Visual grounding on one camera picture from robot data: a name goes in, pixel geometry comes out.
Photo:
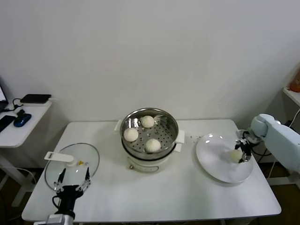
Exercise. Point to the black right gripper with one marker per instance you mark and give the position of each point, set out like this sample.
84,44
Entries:
247,143

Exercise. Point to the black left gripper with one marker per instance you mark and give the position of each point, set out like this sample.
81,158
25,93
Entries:
68,194

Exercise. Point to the white steamed baozi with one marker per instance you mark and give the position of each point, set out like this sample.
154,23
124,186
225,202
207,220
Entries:
152,145
235,156
147,122
130,135

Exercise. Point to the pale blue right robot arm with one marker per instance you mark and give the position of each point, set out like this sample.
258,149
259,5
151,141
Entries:
281,138

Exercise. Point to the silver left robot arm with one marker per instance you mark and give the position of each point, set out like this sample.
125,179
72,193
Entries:
59,219

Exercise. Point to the perforated steel steamer basket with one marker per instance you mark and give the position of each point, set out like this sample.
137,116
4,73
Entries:
164,138

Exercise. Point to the white round plate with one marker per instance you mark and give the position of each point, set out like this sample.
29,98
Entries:
211,152

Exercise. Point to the white side desk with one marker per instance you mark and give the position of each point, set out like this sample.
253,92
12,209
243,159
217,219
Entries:
28,133

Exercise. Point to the white electric cooker base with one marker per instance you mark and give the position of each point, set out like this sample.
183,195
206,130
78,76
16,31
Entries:
145,166

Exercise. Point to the white shelf board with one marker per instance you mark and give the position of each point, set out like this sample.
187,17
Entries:
291,95

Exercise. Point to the blue computer mouse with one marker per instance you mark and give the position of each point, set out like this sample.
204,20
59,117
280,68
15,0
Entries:
22,119

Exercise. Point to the small black dongle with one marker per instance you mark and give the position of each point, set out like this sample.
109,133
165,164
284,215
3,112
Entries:
20,113

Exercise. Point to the orange plastic bag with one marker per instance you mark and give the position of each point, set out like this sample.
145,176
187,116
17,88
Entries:
295,82

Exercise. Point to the black flat box device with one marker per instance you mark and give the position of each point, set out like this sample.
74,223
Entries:
35,98

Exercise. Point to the black smartphone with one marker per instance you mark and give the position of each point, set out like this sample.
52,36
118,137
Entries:
5,122

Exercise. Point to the black laptop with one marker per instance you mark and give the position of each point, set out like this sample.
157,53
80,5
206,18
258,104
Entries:
2,93

